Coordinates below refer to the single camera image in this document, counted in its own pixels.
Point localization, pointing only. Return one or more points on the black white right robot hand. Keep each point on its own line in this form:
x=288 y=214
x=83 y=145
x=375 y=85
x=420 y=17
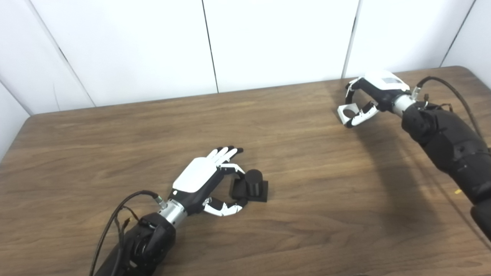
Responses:
x=383 y=90

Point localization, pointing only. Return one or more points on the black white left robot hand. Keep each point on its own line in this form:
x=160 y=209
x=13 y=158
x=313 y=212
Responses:
x=195 y=174

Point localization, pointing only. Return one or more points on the white square piece with hole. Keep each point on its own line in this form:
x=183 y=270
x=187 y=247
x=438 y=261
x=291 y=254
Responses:
x=341 y=114

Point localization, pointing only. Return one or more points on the black peg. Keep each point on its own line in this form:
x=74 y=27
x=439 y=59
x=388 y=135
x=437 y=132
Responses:
x=253 y=186

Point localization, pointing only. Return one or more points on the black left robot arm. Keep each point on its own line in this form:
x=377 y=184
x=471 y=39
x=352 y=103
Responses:
x=149 y=241

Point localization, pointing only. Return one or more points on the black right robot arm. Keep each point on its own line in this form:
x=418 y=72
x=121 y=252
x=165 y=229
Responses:
x=445 y=134

